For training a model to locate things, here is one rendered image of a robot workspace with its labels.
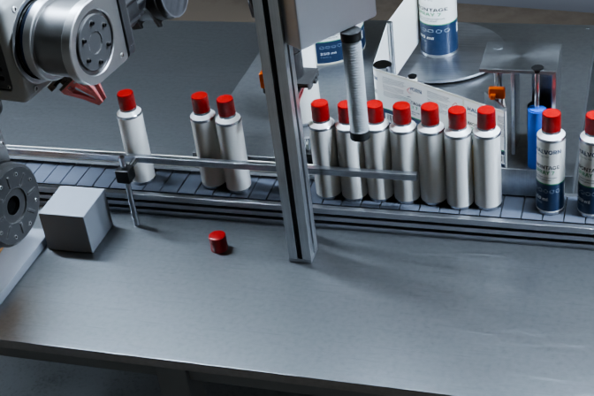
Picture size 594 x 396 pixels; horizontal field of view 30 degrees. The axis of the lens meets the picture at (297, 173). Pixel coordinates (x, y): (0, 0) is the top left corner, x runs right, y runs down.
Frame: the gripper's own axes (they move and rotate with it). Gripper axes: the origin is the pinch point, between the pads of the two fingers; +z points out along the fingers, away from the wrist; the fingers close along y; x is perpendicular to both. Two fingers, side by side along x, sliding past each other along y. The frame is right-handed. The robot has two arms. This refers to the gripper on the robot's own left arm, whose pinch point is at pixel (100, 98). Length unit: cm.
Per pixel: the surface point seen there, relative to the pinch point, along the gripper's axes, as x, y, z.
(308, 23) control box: -57, -17, 13
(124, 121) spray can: -3.1, -3.6, 6.3
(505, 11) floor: 38, 269, 111
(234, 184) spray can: -11.2, -4.1, 30.4
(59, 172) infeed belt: 21.7, -1.5, 5.3
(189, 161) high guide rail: -8.7, -5.4, 20.7
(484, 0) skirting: 44, 275, 103
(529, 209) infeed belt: -54, -2, 70
